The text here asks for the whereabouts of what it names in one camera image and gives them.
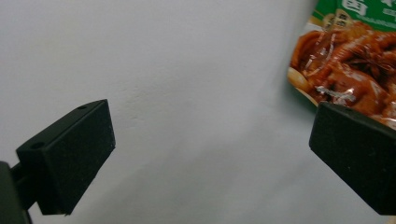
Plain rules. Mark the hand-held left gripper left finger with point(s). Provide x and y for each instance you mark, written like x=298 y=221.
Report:
x=72 y=158

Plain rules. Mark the green braised food packet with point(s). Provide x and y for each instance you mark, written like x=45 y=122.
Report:
x=348 y=59

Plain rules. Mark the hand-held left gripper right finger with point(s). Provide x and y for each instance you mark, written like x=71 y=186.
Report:
x=358 y=149

